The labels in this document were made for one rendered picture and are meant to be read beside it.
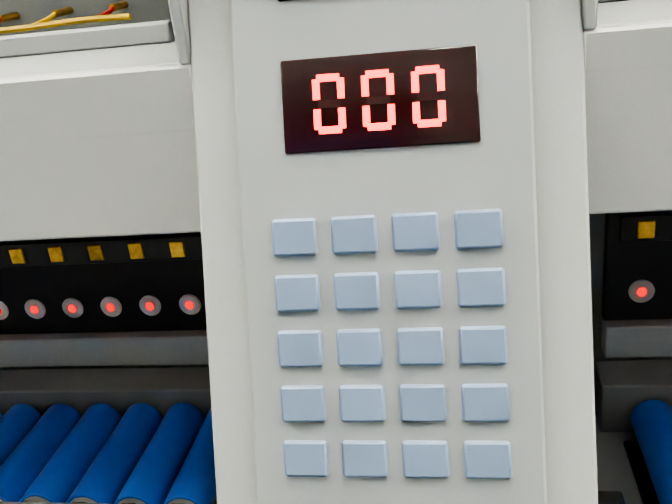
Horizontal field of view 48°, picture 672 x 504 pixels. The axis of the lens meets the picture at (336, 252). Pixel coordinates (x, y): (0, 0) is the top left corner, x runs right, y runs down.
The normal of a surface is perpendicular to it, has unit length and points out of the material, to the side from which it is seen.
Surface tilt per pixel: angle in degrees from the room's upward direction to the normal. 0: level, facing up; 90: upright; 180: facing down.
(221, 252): 90
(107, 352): 110
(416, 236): 90
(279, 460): 90
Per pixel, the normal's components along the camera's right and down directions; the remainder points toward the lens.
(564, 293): -0.17, 0.06
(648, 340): -0.14, 0.40
